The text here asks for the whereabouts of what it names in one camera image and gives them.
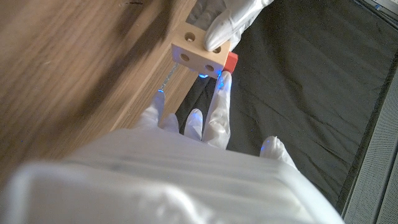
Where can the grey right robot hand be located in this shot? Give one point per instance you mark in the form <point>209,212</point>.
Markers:
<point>171,186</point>

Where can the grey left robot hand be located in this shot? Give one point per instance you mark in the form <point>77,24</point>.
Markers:
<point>231,20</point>

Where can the red-headed wooden screw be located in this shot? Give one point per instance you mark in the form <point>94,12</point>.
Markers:
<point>231,63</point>

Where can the wooden block with holes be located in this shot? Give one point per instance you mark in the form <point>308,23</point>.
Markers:
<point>199,51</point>

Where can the grey perforated panel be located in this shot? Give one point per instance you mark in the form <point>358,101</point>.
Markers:
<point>370,174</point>
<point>390,205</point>

